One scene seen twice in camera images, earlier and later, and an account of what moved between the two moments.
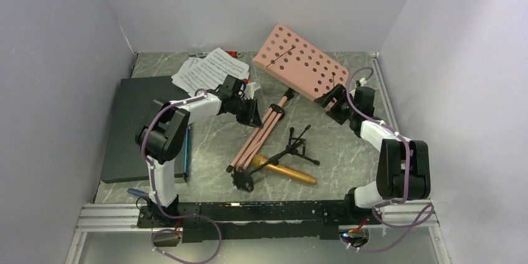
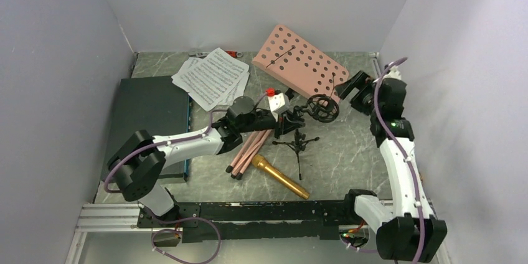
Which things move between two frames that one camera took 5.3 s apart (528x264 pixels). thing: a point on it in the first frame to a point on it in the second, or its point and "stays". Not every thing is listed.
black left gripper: x=251 y=117 to x=287 y=122
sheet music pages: x=197 y=73 stays
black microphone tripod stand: x=244 y=180 to x=322 y=108
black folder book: x=122 y=157 stays
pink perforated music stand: x=305 y=68 stays
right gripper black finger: x=338 y=92 to x=361 y=81
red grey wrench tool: x=232 y=53 stays
